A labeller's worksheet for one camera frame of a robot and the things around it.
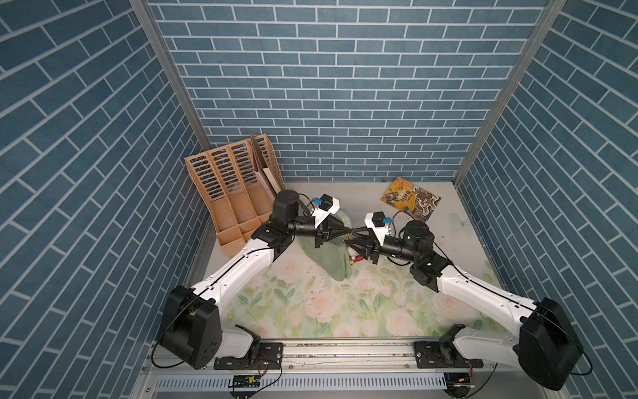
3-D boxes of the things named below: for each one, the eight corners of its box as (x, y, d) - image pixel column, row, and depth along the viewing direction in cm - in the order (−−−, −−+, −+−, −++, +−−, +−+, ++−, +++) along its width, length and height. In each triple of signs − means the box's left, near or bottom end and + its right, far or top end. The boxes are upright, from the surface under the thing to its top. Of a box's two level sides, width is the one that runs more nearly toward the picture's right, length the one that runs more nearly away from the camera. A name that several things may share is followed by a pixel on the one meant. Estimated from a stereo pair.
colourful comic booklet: (379, 199, 117) (380, 196, 115) (396, 179, 126) (397, 176, 124) (424, 223, 108) (426, 220, 107) (438, 200, 117) (440, 196, 115)
